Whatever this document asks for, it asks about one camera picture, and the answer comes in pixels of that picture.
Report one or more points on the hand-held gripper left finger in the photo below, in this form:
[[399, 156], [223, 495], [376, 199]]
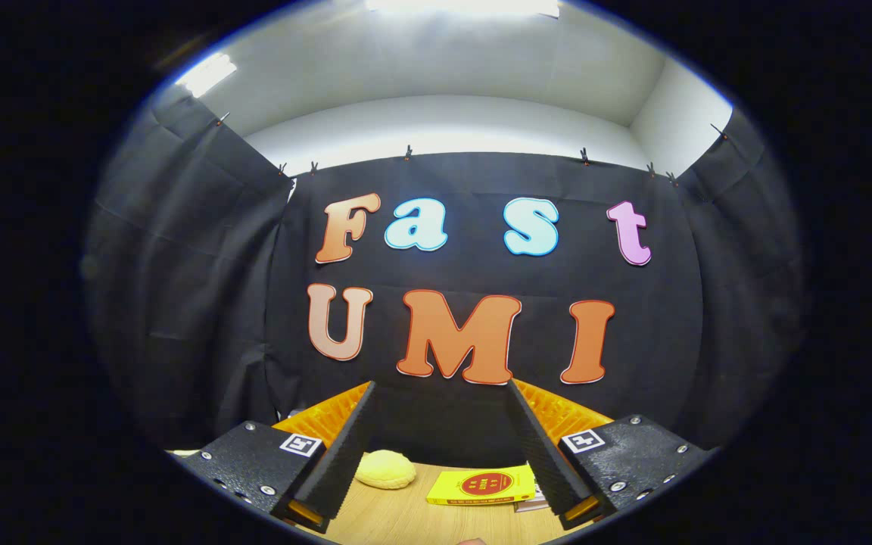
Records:
[[330, 473]]

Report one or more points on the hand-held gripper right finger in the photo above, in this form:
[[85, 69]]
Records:
[[549, 469]]

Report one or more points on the yellow bun-shaped plush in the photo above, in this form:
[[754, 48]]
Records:
[[385, 469]]

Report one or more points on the yellow book red label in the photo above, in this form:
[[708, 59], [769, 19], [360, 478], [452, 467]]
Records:
[[481, 486]]

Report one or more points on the row of cloth clips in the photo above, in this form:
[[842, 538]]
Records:
[[408, 152]]

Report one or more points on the ceiling light panel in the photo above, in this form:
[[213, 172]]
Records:
[[207, 74], [462, 6]]

